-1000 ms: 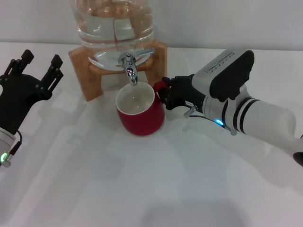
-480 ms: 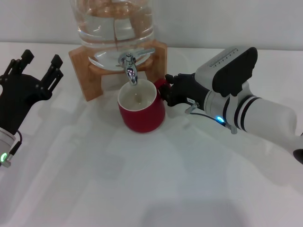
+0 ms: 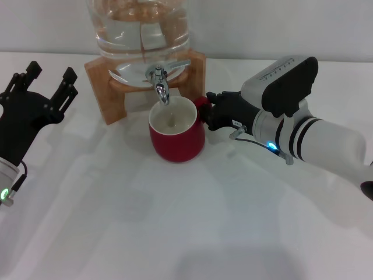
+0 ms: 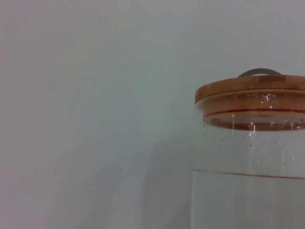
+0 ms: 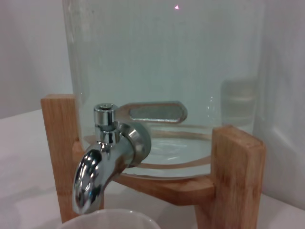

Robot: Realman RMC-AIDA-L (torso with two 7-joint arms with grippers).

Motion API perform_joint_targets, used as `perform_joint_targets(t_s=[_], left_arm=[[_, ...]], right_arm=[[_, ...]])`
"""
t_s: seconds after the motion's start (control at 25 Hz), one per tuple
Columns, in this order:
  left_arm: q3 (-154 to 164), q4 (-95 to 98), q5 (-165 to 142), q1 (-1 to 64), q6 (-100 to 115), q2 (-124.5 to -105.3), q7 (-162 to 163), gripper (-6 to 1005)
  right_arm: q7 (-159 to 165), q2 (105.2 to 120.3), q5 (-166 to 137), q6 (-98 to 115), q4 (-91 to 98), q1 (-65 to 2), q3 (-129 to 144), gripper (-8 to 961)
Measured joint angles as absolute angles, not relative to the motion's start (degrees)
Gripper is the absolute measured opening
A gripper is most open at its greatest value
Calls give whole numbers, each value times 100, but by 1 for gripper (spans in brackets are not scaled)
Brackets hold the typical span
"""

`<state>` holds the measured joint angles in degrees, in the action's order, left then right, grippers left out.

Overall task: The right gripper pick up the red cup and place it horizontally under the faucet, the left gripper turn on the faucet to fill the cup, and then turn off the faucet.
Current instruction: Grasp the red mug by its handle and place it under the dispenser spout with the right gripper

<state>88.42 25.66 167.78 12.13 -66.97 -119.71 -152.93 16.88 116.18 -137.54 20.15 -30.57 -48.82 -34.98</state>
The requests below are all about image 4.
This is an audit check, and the glass water dispenser jar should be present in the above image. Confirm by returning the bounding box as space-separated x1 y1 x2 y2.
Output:
190 96 305 229

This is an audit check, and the wooden jar lid with handle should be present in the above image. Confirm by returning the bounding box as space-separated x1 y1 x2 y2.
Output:
194 67 305 132

